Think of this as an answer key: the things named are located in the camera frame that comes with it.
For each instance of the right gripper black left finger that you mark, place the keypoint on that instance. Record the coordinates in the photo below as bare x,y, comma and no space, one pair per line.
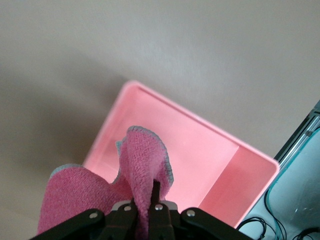
100,225

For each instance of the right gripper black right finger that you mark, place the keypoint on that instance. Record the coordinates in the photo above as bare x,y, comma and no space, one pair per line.
170,225

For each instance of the pink terry cloth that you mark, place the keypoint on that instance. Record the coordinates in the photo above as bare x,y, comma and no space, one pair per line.
142,160

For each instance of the pink plastic bin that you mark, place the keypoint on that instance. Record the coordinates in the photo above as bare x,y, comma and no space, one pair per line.
200,155

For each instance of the brown table cover sheet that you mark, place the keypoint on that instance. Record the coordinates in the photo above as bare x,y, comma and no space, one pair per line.
150,50

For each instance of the aluminium frame rail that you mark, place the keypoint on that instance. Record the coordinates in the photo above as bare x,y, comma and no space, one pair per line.
300,140

